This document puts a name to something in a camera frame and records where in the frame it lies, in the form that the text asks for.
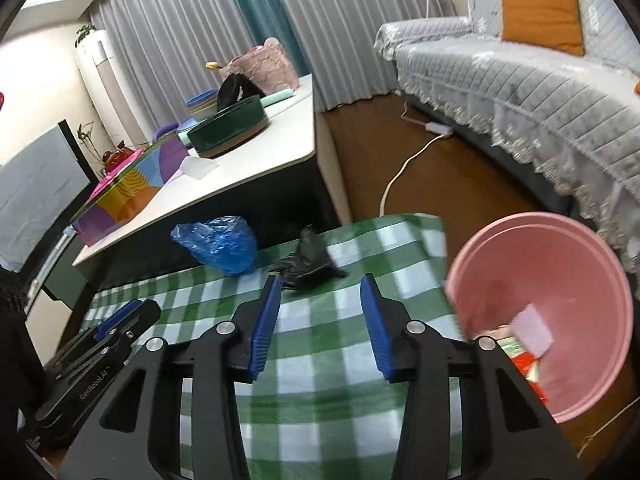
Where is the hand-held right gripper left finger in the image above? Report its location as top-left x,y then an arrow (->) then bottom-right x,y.
57,275 -> 284,480

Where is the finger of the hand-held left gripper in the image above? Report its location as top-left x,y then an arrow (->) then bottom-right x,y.
102,299 -> 162,349
96,299 -> 144,342

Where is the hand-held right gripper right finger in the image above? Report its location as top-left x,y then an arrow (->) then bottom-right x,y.
360,274 -> 586,480

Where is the black bag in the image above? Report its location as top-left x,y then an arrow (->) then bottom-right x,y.
267,226 -> 349,292
217,74 -> 266,111

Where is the green and white packet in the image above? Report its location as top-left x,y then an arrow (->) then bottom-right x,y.
500,337 -> 543,382

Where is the pink plastic basin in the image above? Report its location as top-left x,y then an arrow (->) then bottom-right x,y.
444,212 -> 635,425

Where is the white television cabinet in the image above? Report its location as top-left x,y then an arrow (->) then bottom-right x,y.
22,230 -> 98,356

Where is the blue plastic bag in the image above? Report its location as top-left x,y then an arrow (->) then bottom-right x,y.
170,216 -> 259,276

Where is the green checked tablecloth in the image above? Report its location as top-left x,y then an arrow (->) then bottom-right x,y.
75,214 -> 464,480

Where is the colourful patterned box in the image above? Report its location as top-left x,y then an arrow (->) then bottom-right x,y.
69,142 -> 190,247

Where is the grey covered television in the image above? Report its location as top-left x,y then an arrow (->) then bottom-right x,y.
0,120 -> 99,274

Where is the red figurine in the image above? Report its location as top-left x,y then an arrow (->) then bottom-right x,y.
102,147 -> 146,174

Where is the white table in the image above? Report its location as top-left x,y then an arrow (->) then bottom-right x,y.
72,74 -> 352,291

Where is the white tissue pack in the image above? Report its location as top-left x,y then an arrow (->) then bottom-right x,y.
180,156 -> 220,180

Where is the green bamboo plant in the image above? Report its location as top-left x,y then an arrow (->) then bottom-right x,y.
75,121 -> 97,162

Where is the purple bowl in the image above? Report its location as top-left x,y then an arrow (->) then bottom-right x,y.
151,122 -> 181,144

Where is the dark green planter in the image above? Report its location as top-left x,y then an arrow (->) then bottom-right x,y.
186,96 -> 271,160

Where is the dark blue sofa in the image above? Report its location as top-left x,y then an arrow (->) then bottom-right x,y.
404,94 -> 587,222

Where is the stack of pastel bowls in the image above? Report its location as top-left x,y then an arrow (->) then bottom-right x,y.
185,90 -> 221,122

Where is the light green roll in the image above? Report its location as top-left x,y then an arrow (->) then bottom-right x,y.
260,89 -> 297,107

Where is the black folded bag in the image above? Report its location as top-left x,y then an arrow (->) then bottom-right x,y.
217,74 -> 266,111

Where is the white standing air conditioner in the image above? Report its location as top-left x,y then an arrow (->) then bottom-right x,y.
75,30 -> 156,144

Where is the pink lace basket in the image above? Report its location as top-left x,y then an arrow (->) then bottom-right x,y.
220,42 -> 301,92

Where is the grey quilted sofa cover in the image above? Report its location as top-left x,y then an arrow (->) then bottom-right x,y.
374,0 -> 640,272

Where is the grey pleated curtain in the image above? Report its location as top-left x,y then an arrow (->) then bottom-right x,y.
260,0 -> 457,112
87,0 -> 251,127

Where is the teal curtain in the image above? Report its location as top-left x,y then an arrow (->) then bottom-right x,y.
217,0 -> 311,79

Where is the thick white power cable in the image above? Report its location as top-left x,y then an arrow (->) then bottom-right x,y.
380,132 -> 442,219

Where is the short white cable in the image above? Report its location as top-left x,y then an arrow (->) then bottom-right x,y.
400,100 -> 427,126

